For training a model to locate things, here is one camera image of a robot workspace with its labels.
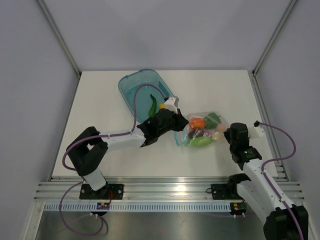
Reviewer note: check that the yellow fake fruit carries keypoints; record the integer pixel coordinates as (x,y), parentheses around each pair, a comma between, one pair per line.
(162,107)

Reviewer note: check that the clear zip top bag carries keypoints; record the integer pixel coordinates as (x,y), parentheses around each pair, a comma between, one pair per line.
(181,138)

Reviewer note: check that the aluminium mounting rail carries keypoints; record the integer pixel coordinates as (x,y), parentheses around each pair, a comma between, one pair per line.
(140,189)

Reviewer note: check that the white slotted cable duct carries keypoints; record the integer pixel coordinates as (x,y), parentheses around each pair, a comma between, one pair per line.
(211,207)

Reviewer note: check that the cream fake garlic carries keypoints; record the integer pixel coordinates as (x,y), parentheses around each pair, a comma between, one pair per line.
(217,136)

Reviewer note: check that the teal transparent plastic bin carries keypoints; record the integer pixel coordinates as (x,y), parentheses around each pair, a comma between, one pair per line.
(136,88)

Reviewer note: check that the green fake bell pepper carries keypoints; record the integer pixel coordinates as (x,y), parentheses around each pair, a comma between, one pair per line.
(212,120)

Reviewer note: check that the light green fake vegetable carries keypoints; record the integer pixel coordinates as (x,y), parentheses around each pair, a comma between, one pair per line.
(199,142)

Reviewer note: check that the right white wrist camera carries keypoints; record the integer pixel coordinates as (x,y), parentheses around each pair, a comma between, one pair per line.
(256,131)

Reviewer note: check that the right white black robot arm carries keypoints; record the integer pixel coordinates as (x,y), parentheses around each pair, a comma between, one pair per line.
(281,218)

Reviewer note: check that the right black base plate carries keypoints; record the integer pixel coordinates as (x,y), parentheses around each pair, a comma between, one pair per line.
(224,191)

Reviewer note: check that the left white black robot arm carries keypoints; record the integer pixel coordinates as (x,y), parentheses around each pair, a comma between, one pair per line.
(88,150)

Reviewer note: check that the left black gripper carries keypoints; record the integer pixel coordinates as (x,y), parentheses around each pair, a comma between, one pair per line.
(181,121)

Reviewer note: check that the right aluminium frame post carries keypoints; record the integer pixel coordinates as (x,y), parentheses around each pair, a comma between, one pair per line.
(292,4)

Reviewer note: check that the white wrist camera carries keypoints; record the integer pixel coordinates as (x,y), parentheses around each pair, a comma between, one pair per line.
(172,104)
(256,131)

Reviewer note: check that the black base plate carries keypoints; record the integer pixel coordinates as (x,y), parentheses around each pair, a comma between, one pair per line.
(224,191)
(110,191)

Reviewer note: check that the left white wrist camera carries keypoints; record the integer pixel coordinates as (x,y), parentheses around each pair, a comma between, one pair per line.
(172,104)

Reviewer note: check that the aluminium frame post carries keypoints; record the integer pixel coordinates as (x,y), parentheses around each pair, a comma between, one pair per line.
(43,7)
(292,4)

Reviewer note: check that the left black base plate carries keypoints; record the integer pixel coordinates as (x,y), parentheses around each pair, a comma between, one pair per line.
(110,191)

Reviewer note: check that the purple fake eggplant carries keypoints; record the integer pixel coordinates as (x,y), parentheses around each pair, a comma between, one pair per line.
(196,133)

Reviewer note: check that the green fake chili pepper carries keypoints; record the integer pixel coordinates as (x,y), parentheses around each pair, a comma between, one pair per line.
(153,108)

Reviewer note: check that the orange fake fruit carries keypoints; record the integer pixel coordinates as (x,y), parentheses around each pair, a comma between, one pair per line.
(197,123)

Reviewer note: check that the left aluminium frame post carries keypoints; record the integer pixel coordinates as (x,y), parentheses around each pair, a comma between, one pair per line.
(43,7)

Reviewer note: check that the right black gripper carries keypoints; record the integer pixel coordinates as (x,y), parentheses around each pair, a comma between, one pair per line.
(227,134)

